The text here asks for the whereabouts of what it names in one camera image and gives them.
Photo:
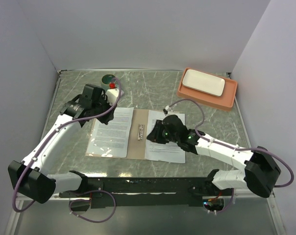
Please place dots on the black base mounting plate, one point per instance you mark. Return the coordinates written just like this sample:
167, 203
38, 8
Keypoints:
102, 200

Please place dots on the beige cardboard folder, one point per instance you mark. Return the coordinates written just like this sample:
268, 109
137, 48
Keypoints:
136, 149

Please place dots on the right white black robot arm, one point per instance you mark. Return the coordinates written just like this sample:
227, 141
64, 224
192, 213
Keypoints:
254, 169

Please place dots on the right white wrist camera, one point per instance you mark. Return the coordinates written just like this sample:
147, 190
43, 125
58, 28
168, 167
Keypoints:
167, 111

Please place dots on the salmon rectangular tray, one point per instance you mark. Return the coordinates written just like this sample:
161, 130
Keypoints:
224, 102

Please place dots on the metal folder clip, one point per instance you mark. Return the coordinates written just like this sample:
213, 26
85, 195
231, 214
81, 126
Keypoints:
141, 130

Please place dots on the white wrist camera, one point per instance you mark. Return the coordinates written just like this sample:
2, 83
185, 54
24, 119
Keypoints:
167, 111
113, 92

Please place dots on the single white printed sheet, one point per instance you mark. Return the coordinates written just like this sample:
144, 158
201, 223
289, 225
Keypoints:
111, 140

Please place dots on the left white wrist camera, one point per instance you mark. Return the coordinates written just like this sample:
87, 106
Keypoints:
113, 92

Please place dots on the white printed paper sheets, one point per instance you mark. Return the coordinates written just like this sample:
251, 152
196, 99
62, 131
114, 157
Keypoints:
169, 152

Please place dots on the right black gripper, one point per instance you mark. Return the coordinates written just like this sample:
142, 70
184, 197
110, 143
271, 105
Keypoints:
155, 135

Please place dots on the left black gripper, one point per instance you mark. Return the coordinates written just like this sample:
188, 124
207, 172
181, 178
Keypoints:
109, 117

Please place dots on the teal ceramic mug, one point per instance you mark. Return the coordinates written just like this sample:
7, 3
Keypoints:
106, 81

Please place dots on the aluminium extrusion rail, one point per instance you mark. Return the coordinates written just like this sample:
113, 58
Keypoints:
42, 191

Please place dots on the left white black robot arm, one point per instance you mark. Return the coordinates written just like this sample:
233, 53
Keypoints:
30, 177

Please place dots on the white rectangular plate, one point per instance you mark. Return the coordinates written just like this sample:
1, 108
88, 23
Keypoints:
203, 82

